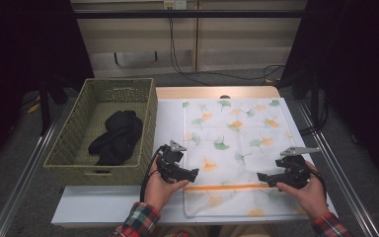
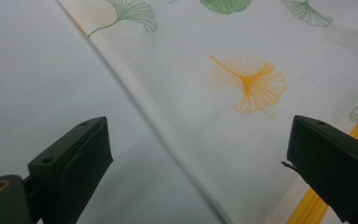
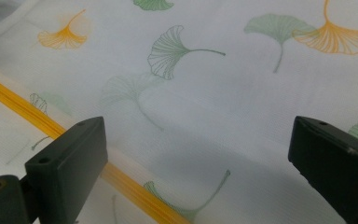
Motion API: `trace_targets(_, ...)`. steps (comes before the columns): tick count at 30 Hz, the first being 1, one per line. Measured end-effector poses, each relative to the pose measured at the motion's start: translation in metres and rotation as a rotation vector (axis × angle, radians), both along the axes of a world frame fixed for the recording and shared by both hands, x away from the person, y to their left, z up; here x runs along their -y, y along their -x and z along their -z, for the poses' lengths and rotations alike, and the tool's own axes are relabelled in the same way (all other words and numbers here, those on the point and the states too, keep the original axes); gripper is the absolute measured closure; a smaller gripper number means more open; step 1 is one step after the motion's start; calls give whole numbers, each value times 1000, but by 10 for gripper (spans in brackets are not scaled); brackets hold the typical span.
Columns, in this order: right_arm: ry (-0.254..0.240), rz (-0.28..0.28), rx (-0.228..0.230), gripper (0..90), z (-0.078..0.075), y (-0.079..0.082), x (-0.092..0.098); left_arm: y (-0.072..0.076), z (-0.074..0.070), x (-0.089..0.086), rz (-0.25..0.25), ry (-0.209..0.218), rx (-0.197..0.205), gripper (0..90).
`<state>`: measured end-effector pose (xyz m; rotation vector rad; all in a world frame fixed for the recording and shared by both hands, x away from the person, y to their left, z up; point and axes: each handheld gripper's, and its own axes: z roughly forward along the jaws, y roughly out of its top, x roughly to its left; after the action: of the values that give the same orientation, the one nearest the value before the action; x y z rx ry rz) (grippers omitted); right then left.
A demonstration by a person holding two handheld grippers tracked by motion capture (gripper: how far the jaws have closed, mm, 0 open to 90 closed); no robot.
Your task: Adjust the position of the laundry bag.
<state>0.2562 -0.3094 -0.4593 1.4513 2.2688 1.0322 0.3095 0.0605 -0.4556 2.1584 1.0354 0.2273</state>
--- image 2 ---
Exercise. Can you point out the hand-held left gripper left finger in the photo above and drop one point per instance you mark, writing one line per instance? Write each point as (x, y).
(74, 161)

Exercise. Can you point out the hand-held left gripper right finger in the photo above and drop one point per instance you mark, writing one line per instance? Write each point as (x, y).
(332, 165)

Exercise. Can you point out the white leaf-print laundry bag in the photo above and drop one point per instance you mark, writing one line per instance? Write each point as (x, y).
(230, 140)

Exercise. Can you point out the white table cover sheet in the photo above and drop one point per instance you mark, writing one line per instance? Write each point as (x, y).
(43, 77)

